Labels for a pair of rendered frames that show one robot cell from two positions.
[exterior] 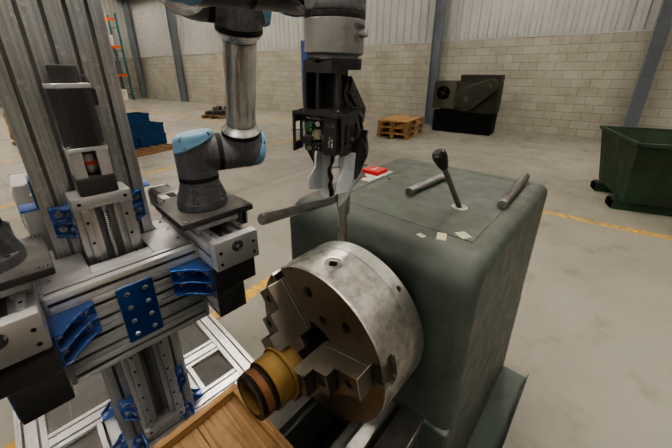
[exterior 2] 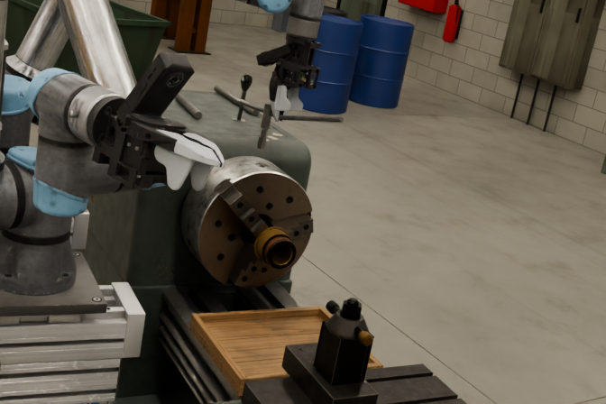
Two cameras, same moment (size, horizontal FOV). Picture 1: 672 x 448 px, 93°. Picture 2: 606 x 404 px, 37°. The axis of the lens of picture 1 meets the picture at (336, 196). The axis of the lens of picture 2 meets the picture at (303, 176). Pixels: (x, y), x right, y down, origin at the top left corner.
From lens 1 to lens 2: 2.06 m
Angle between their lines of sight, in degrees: 67
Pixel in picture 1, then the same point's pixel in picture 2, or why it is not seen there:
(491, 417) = not seen: hidden behind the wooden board
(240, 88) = not seen: hidden behind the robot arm
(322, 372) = (296, 225)
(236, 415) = (215, 325)
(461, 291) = (307, 163)
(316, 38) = (311, 32)
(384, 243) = (252, 151)
